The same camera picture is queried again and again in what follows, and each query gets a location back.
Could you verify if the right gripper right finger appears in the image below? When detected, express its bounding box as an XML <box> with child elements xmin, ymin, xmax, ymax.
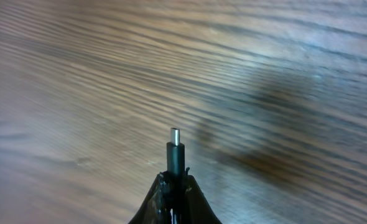
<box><xmin>179</xmin><ymin>168</ymin><xmax>221</xmax><ymax>224</ymax></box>

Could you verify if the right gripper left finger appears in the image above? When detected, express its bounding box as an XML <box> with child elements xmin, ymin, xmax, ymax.
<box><xmin>129</xmin><ymin>171</ymin><xmax>174</xmax><ymax>224</ymax></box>

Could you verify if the black USB-C charging cable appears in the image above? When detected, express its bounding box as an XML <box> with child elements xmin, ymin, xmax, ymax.
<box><xmin>165</xmin><ymin>127</ymin><xmax>186</xmax><ymax>178</ymax></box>

